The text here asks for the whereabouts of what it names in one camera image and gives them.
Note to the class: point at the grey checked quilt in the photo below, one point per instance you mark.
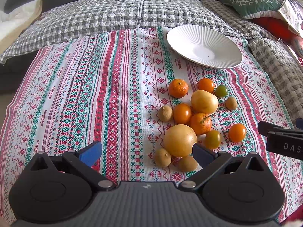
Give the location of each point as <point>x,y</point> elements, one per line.
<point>89,17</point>

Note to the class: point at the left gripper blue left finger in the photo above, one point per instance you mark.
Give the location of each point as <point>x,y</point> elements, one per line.
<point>91,153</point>

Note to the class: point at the large yellow passion fruit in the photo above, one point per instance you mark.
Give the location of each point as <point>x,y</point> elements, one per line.
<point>179,140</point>

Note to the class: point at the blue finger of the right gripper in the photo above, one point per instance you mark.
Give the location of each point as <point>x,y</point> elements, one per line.
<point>264,128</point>

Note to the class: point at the patterned red green tablecloth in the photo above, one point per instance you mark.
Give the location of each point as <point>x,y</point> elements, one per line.
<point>109,87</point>

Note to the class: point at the floral paper bag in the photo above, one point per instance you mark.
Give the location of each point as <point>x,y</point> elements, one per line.
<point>291,12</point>

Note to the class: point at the mandarin with stem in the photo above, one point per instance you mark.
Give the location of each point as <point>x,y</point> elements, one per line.
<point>201,123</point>

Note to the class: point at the white ribbed plate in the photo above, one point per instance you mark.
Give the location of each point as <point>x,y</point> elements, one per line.
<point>204,46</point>

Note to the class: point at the mandarin orange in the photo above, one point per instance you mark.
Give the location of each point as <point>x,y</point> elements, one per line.
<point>178,88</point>

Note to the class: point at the cream white blanket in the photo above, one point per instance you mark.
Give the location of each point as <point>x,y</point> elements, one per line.
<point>14,23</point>

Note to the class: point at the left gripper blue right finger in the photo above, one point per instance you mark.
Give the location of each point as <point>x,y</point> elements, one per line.
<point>203,155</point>

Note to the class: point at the yellow green tomato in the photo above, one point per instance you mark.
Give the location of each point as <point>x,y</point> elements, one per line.
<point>212,139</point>

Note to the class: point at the orange tomato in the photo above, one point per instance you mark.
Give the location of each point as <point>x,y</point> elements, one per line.
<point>237,133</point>
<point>206,85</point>
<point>182,113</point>

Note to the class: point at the green snowflake pillow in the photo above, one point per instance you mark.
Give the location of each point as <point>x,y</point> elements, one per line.
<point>250,9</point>

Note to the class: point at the red cushion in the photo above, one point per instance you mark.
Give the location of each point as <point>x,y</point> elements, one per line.
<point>276,27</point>

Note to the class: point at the brown grey checked blanket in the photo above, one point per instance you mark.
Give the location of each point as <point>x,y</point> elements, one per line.
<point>284,72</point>

